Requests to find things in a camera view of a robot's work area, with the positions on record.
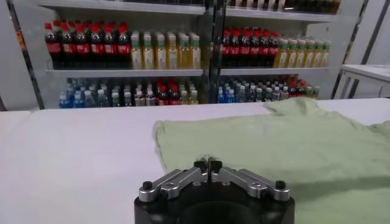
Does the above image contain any small white side table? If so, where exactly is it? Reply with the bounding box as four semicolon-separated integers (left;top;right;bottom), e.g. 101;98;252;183
331;63;390;100

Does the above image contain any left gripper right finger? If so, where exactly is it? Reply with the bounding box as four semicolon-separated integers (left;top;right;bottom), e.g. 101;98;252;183
208;158;291;203

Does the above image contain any light green polo shirt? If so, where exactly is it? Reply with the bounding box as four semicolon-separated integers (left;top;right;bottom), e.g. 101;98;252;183
154;97;390;224

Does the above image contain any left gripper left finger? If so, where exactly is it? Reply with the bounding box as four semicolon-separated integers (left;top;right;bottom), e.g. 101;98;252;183
138;158;210;204

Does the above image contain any white cabinet shelf board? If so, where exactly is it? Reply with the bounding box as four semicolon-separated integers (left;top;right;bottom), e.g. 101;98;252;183
225;6;336;23
221;67;330;76
38;0;207;15
45;69;204;79

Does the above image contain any white glass-door drinks cabinet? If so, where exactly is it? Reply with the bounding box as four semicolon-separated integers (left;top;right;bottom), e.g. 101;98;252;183
213;0;366;101
5;0;216;111

